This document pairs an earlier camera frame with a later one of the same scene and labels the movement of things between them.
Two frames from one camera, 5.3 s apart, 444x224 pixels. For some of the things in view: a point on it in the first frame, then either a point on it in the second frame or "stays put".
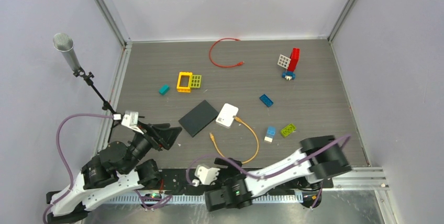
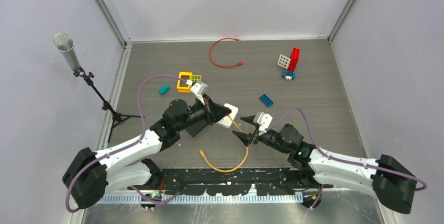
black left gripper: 165,134 -> 213,112
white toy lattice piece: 284,61 stays put
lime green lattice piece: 196,80 stays put
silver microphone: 65,43 stays put
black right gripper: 232,167 -> 247,138
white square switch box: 226,115 stays put
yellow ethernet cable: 238,119 -> 210,166
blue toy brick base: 289,73 stays put
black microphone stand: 117,118 stays put
